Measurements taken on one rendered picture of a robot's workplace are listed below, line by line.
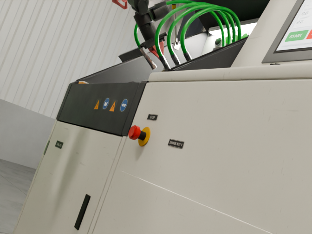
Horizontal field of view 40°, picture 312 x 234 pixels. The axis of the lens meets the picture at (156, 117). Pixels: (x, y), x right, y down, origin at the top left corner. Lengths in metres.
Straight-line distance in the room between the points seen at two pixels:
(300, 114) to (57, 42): 7.77
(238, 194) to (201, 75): 0.32
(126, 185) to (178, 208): 0.25
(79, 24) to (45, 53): 0.90
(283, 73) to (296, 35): 0.45
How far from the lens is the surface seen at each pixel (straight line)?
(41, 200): 1.64
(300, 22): 1.25
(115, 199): 1.10
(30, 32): 8.22
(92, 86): 1.55
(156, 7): 1.61
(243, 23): 1.87
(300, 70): 0.75
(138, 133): 1.04
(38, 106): 8.23
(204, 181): 0.82
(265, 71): 0.80
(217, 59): 1.31
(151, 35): 1.59
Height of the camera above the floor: 0.73
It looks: 7 degrees up
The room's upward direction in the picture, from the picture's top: 19 degrees clockwise
